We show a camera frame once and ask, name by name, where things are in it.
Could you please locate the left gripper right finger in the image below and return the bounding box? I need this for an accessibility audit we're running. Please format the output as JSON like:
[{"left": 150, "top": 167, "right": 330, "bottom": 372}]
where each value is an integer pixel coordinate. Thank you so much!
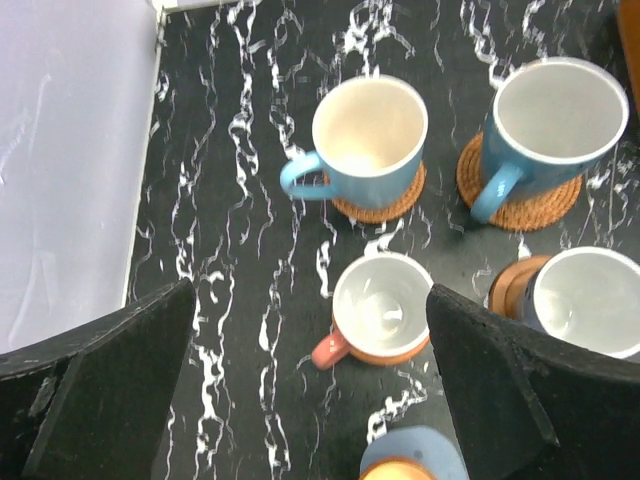
[{"left": 426, "top": 284, "right": 639, "bottom": 479}]

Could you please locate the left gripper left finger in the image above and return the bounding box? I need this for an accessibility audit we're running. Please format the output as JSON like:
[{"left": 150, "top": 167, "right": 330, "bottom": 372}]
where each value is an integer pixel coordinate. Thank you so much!
[{"left": 1, "top": 279, "right": 196, "bottom": 479}]

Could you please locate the blue face coaster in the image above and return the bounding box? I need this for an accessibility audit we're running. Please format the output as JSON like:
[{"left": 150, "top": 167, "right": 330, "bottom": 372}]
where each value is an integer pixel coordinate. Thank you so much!
[{"left": 359, "top": 426, "right": 469, "bottom": 479}]

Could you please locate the grey mug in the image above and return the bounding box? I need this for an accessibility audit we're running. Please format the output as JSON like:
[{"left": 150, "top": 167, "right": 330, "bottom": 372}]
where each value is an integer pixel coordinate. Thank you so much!
[
  {"left": 516, "top": 246, "right": 639, "bottom": 361},
  {"left": 471, "top": 57, "right": 630, "bottom": 223}
]

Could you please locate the small orange cup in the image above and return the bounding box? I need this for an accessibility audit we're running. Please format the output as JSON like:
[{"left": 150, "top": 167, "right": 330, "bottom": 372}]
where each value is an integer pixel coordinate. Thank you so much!
[{"left": 359, "top": 458, "right": 436, "bottom": 480}]

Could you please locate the pink mug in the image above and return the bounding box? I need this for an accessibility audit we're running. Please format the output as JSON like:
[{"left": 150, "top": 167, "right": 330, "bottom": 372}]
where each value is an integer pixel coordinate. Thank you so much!
[{"left": 311, "top": 252, "right": 434, "bottom": 370}]

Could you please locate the woven rattan coaster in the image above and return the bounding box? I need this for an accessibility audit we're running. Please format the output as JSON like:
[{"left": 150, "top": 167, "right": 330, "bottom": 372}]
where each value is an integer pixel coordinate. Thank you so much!
[
  {"left": 456, "top": 133, "right": 582, "bottom": 232},
  {"left": 331, "top": 162, "right": 427, "bottom": 224}
]

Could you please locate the grey mug front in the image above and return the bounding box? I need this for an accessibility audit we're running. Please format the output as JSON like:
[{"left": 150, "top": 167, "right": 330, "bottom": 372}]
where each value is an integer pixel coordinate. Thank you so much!
[{"left": 471, "top": 57, "right": 630, "bottom": 223}]

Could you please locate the large blue mug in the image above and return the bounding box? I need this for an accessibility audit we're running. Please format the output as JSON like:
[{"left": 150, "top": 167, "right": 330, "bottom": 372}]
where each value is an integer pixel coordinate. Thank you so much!
[{"left": 280, "top": 75, "right": 429, "bottom": 209}]

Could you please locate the wooden shelf rack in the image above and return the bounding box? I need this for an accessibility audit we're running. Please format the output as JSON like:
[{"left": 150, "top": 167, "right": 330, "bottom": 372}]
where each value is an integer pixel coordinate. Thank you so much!
[{"left": 617, "top": 0, "right": 640, "bottom": 110}]

